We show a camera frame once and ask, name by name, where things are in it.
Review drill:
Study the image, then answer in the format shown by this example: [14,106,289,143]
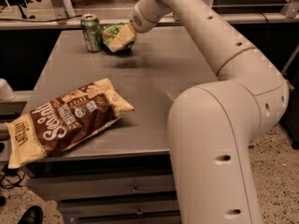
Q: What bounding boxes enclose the black shoe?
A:
[18,205,43,224]

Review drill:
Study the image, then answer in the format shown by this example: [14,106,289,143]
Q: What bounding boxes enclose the white cylindrical object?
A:
[0,78,16,102]

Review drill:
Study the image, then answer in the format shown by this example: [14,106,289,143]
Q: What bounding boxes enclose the brown and yellow snack bag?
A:
[7,78,134,169]

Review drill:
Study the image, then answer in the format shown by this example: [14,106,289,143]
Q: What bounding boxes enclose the black floor cables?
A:
[0,163,27,191]

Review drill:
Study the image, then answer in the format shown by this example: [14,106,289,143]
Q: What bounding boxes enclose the grey metal rail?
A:
[0,13,293,31]

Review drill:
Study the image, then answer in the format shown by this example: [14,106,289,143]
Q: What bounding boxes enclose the grey drawer cabinet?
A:
[26,26,215,224]

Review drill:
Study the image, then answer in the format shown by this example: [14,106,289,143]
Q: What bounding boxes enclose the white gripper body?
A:
[129,5,156,34]

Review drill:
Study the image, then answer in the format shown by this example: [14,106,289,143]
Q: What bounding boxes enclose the green soda can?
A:
[80,13,104,52]

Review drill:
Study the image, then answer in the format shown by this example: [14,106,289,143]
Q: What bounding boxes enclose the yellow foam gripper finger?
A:
[108,24,135,52]

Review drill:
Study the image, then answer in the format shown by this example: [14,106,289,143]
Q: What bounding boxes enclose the green rice chip bag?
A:
[102,23,136,52]

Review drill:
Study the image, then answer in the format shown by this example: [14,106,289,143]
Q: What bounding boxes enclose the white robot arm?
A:
[129,0,289,224]

